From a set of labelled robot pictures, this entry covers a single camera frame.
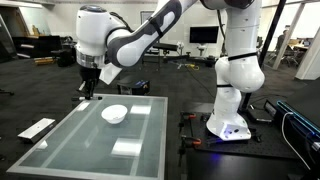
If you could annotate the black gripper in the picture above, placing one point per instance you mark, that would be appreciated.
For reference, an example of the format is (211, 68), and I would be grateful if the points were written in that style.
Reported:
(90, 75)

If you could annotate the black and white marker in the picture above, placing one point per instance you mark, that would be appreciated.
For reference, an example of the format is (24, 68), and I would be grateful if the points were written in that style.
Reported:
(80, 98)

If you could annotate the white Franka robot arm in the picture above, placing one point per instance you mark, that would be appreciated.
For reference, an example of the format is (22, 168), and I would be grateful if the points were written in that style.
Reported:
(240, 66)

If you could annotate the white bowl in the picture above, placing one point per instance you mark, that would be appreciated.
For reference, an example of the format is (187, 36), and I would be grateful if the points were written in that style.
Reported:
(114, 115)

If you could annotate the black box with blue label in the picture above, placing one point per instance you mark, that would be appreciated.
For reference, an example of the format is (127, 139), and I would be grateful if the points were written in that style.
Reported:
(138, 87)

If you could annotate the yellow wooden planks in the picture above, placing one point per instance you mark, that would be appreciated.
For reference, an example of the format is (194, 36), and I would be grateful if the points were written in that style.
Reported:
(44, 60)

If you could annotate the black cabinet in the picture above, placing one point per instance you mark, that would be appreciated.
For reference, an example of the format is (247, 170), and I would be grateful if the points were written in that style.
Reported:
(36, 45)

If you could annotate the black workbench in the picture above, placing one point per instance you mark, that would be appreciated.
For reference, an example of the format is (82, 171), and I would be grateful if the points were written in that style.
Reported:
(166, 46)

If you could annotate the black controller box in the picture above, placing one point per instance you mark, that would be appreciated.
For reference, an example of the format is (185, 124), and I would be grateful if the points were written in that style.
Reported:
(261, 115)

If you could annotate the black slanted pole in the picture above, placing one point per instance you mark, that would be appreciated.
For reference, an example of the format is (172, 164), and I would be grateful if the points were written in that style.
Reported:
(266, 43)

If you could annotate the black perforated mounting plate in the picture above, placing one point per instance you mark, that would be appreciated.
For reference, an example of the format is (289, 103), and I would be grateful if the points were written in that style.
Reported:
(266, 145)

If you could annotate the seated person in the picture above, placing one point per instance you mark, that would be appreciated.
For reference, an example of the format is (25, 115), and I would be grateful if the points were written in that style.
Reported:
(281, 39)

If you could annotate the black case with blue light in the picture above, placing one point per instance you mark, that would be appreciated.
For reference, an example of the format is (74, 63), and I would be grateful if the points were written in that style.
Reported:
(300, 123)

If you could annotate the wide white pillar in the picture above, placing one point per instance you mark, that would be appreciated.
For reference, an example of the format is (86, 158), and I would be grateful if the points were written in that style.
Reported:
(310, 56)

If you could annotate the framed wall picture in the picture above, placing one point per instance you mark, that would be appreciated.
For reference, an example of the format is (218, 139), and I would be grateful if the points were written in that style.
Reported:
(146, 16)

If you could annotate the black wall television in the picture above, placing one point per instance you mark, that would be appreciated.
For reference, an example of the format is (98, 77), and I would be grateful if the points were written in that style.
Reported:
(204, 34)

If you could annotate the slim white post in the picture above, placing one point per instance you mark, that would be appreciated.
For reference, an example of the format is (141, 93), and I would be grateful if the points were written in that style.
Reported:
(288, 36)

